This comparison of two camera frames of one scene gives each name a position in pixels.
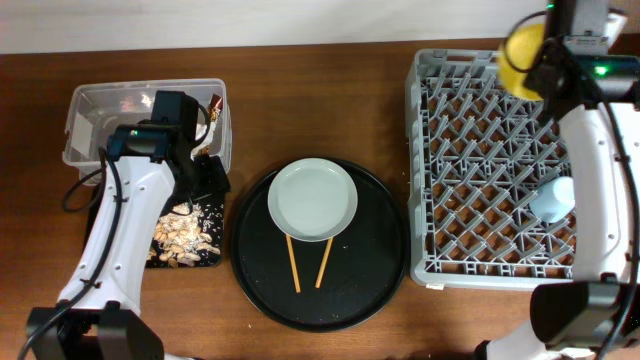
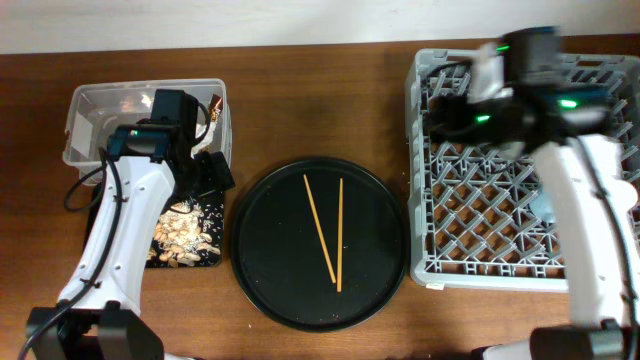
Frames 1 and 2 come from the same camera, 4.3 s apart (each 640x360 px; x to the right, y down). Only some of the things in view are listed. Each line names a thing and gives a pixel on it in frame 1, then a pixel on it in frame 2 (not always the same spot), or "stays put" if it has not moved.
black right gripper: x=530 y=77 -> x=464 y=111
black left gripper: x=215 y=179 stays put
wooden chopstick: x=325 y=257 -> x=340 y=233
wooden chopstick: x=294 y=265 -> x=319 y=228
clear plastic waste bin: x=97 y=110 stays put
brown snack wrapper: x=215 y=107 stays put
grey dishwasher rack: x=475 y=157 stays put
